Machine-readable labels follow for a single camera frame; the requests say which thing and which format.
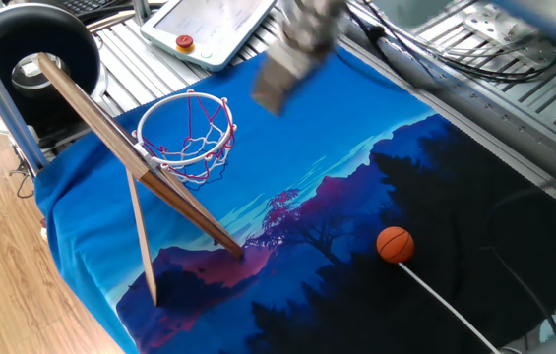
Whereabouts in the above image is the white thin cable tie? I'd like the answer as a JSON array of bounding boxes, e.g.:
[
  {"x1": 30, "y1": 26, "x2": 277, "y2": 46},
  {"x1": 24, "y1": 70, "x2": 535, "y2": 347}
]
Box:
[{"x1": 398, "y1": 262, "x2": 503, "y2": 354}]

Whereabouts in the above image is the silver robot mounting plate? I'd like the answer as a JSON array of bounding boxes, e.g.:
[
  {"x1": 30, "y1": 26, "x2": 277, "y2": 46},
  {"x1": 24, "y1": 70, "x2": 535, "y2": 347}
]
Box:
[{"x1": 463, "y1": 3, "x2": 539, "y2": 43}]

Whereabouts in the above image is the wooden frame support leg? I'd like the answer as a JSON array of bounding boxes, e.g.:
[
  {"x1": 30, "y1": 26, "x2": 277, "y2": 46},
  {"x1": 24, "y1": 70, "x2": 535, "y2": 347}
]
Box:
[{"x1": 125, "y1": 169, "x2": 159, "y2": 307}]

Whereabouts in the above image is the black keyboard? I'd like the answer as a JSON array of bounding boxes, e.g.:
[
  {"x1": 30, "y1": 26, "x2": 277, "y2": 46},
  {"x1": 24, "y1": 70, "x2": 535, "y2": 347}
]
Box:
[{"x1": 58, "y1": 0, "x2": 116, "y2": 16}]

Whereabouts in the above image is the black cable bundle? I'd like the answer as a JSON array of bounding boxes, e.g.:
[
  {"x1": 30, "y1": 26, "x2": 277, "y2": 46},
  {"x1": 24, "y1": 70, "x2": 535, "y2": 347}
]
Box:
[{"x1": 345, "y1": 0, "x2": 556, "y2": 83}]

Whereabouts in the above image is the thick black cable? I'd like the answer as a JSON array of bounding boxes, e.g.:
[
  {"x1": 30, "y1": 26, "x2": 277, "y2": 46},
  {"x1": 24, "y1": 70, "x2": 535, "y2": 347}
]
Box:
[{"x1": 483, "y1": 186, "x2": 556, "y2": 335}]

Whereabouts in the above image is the white hoop with net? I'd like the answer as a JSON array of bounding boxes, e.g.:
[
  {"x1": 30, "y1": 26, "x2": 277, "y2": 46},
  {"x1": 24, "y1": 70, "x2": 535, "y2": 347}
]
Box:
[{"x1": 132, "y1": 89, "x2": 238, "y2": 187}]

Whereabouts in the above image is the thin dangling black wire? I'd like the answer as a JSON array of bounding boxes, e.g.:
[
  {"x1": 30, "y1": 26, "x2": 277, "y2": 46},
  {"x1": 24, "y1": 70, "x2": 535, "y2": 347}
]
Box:
[{"x1": 9, "y1": 147, "x2": 37, "y2": 201}]

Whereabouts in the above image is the orange mini basketball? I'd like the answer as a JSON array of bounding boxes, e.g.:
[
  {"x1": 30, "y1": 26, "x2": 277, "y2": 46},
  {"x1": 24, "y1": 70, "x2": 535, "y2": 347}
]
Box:
[{"x1": 375, "y1": 225, "x2": 415, "y2": 265}]

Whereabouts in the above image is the grey Schunk gripper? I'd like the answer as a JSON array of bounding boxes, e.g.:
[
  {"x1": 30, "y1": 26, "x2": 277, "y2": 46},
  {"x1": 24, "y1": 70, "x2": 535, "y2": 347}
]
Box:
[{"x1": 250, "y1": 38, "x2": 331, "y2": 117}]

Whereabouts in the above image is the blue landscape printed cloth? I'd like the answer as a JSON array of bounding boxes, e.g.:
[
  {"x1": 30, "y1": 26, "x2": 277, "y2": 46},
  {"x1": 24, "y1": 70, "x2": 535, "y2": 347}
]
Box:
[{"x1": 33, "y1": 46, "x2": 556, "y2": 354}]

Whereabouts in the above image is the aluminium upright post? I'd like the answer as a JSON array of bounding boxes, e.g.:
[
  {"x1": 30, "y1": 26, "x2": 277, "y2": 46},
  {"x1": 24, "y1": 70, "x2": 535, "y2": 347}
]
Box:
[{"x1": 132, "y1": 0, "x2": 154, "y2": 26}]

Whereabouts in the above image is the wooden backboard stand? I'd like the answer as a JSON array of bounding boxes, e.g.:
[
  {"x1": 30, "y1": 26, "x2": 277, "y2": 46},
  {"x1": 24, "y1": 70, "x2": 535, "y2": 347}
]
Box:
[{"x1": 35, "y1": 52, "x2": 245, "y2": 261}]

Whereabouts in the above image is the white teach pendant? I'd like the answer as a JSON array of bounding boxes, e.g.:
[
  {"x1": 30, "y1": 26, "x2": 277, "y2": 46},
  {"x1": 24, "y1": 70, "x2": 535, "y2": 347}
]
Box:
[{"x1": 139, "y1": 0, "x2": 278, "y2": 74}]

